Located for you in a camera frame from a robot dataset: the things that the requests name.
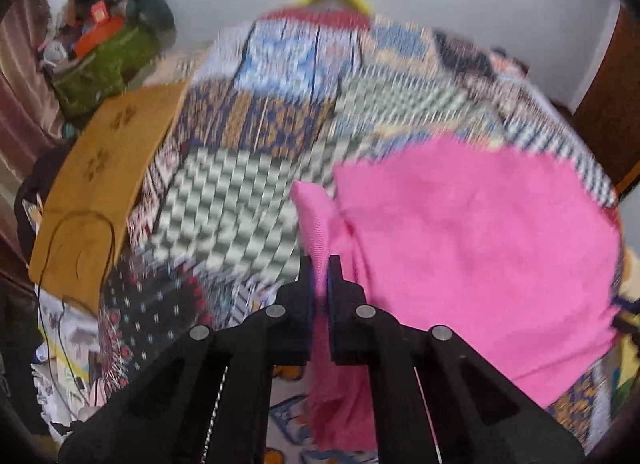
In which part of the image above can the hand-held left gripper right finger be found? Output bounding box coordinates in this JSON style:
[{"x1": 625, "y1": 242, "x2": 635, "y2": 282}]
[{"x1": 327, "y1": 254, "x2": 586, "y2": 464}]

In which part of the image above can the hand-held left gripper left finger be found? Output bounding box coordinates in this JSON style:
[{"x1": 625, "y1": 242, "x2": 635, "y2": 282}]
[{"x1": 57, "y1": 254, "x2": 316, "y2": 464}]

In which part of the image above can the pink button shirt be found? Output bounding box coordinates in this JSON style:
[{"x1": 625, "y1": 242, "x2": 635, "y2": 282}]
[{"x1": 290, "y1": 136, "x2": 623, "y2": 452}]

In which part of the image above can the patchwork printed blanket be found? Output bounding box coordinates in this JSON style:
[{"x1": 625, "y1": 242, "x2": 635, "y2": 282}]
[{"x1": 97, "y1": 8, "x2": 623, "y2": 464}]

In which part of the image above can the white printed cloth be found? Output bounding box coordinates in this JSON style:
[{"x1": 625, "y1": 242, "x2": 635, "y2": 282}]
[{"x1": 30, "y1": 289, "x2": 108, "y2": 425}]

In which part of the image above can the yellow paw print mat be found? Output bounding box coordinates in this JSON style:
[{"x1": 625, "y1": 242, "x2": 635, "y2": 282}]
[{"x1": 27, "y1": 81, "x2": 193, "y2": 315}]

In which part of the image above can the green patterned storage bag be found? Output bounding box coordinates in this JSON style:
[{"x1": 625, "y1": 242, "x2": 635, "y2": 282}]
[{"x1": 52, "y1": 26, "x2": 163, "y2": 117}]

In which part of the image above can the orange box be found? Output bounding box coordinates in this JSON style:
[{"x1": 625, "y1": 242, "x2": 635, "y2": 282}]
[{"x1": 72, "y1": 1, "x2": 126, "y2": 58}]

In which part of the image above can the striped pink curtain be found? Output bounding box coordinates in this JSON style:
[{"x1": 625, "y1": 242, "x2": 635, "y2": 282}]
[{"x1": 0, "y1": 0, "x2": 68, "y2": 269}]

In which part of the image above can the teal plush toy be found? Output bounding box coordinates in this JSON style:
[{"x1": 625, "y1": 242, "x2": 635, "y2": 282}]
[{"x1": 112, "y1": 0, "x2": 177, "y2": 42}]

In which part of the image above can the thin black cable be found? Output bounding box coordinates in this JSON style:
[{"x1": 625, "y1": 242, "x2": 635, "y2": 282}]
[{"x1": 36, "y1": 211, "x2": 118, "y2": 397}]

